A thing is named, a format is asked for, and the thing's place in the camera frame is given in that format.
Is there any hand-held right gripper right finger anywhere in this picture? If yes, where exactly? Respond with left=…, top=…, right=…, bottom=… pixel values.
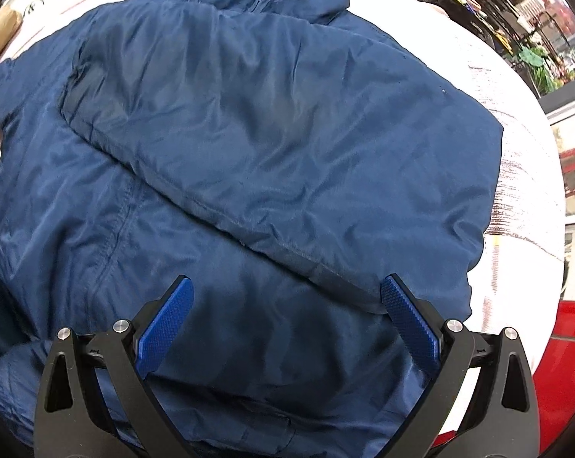
left=381, top=273, right=540, bottom=458

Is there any navy blue jacket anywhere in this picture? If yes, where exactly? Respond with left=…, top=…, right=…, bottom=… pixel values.
left=0, top=0, right=504, bottom=458

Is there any green plant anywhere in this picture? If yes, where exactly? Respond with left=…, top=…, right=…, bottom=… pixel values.
left=516, top=45, right=562, bottom=96

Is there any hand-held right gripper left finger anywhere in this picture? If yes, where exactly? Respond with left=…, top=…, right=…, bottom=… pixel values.
left=34, top=274, right=197, bottom=458

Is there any pink polka dot blanket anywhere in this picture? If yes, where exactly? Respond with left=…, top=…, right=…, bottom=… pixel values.
left=1, top=0, right=555, bottom=440

